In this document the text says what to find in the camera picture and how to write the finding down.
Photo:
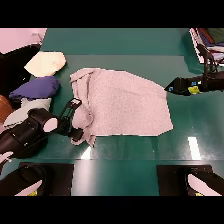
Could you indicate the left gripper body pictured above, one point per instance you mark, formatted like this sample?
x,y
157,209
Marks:
x,y
68,129

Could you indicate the brown garment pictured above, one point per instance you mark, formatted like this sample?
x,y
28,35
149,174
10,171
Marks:
x,y
4,108

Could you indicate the pink garment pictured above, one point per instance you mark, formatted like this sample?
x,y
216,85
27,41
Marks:
x,y
16,38

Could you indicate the cream garment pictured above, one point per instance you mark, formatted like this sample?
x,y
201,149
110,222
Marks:
x,y
45,63

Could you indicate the heap of clothes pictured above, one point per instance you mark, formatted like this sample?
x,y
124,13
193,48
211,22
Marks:
x,y
210,38

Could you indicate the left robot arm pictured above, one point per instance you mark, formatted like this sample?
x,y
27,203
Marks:
x,y
23,133

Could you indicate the pale grey garment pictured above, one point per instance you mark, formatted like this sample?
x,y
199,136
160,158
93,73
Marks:
x,y
25,110

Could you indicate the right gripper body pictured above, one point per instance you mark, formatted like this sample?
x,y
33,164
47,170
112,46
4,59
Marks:
x,y
183,85

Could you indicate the pale pink T-shirt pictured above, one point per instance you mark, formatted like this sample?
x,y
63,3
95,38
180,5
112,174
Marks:
x,y
126,103

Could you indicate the black garment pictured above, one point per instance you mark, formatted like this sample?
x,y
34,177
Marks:
x,y
15,71

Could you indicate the blue garment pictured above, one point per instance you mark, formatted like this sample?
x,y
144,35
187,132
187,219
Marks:
x,y
35,88

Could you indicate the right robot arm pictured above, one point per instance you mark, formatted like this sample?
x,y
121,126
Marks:
x,y
213,81

